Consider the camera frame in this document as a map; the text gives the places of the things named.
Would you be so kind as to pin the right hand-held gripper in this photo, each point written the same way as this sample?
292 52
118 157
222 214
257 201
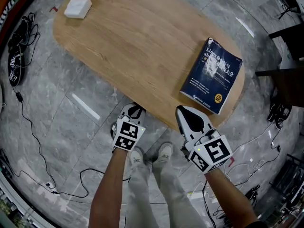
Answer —
211 153

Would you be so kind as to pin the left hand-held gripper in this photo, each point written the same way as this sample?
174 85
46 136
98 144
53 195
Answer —
127 134

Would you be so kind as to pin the person's right forearm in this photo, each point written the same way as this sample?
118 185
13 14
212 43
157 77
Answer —
228 198

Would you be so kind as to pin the person's left forearm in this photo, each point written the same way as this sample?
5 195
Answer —
107 193

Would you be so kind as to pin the wooden coffee table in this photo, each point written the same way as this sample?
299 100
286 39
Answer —
133 44

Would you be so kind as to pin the person's right white shoe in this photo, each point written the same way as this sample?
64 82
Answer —
163 152

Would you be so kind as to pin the person's white shoe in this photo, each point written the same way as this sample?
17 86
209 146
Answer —
136 155
163 152

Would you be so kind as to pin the person's left white shoe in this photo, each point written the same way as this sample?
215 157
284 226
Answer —
136 155

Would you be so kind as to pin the dark blue book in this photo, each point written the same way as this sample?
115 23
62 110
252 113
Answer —
211 77

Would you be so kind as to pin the person's right leg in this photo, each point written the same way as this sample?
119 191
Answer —
175 198

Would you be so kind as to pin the person's leg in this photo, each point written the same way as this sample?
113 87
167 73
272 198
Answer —
175 198
139 193

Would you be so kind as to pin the person's left leg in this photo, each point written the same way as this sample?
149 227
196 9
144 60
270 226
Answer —
139 193

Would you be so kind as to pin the black metal rack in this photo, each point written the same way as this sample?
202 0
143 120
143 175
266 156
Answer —
292 174

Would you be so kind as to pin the white tissue box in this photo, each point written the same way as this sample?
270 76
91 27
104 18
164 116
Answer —
78 8

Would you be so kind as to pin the person's dark shirt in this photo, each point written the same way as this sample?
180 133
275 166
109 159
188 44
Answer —
257 224

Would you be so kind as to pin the black white striped blanket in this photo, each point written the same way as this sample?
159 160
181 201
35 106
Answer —
4 11

